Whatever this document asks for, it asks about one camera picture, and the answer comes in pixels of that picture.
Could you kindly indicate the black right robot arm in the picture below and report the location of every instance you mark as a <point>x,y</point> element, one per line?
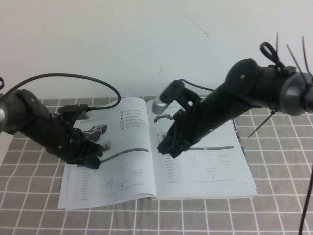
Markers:
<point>244,78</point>

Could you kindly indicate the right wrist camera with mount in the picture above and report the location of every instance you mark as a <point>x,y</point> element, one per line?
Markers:
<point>160,106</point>

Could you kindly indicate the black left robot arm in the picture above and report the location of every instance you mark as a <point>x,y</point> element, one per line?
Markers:
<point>27,115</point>

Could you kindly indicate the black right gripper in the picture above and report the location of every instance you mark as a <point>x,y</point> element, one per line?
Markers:
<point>193,124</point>

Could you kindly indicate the grey white-grid tablecloth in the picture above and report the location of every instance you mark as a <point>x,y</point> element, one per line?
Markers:
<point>171,220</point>

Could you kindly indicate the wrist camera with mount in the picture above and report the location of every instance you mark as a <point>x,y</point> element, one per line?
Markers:
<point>73,107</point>
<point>160,106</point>

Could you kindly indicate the white brochure book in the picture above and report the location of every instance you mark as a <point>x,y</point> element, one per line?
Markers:
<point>137,171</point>

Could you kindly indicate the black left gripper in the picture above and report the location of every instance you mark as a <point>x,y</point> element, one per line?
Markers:
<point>68,144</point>

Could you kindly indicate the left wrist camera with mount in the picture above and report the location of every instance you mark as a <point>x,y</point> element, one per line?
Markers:
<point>73,107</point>

